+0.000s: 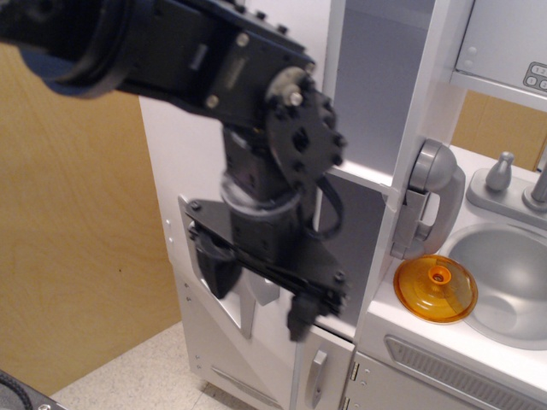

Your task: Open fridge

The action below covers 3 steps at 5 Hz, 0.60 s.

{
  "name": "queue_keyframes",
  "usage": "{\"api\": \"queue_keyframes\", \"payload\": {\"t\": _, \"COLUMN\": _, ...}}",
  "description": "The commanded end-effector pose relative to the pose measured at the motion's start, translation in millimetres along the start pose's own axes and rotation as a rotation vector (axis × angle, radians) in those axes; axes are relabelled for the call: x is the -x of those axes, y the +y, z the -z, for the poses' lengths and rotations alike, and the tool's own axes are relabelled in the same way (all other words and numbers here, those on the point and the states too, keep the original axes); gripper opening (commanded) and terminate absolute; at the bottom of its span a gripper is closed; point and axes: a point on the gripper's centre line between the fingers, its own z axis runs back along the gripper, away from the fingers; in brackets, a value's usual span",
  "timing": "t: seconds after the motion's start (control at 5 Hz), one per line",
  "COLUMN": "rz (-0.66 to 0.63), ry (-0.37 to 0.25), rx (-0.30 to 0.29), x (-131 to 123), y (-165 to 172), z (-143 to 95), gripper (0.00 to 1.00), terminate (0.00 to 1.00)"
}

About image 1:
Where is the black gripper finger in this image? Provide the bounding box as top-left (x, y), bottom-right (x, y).
top-left (287, 292), bottom-right (321, 343)
top-left (197, 246), bottom-right (242, 299)

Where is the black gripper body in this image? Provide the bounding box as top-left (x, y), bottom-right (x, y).
top-left (197, 187), bottom-right (348, 316)

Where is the white toy fridge door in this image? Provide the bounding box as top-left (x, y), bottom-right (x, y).
top-left (139, 97), bottom-right (305, 409)

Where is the grey lower door handle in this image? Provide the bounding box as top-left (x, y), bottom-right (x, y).
top-left (305, 349), bottom-right (328, 409)

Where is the white lower fridge door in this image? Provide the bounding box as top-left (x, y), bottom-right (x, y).
top-left (172, 263), bottom-right (356, 410)

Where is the orange transparent pot lid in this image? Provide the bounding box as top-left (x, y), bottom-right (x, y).
top-left (393, 255), bottom-right (479, 324)

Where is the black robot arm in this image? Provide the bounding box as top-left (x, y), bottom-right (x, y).
top-left (1, 1), bottom-right (347, 342)

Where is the white toy fridge cabinet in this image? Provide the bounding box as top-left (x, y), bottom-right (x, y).
top-left (315, 1), bottom-right (472, 409)

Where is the grey toy phone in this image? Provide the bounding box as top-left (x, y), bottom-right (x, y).
top-left (391, 139), bottom-right (466, 260)

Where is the black object bottom left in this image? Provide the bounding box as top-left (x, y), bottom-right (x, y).
top-left (1, 371), bottom-right (66, 410)

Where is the white toy microwave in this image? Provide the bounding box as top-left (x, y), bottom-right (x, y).
top-left (450, 1), bottom-right (546, 112)

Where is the grey oven control panel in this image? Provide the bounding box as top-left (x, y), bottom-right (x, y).
top-left (385, 335), bottom-right (546, 409)

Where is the grey toy faucet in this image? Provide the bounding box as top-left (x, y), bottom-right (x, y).
top-left (466, 151), bottom-right (546, 230)

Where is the grey toy sink basin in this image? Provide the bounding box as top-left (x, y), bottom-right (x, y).
top-left (439, 224), bottom-right (546, 351)

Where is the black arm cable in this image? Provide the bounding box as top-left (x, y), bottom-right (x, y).
top-left (305, 174), bottom-right (345, 241)

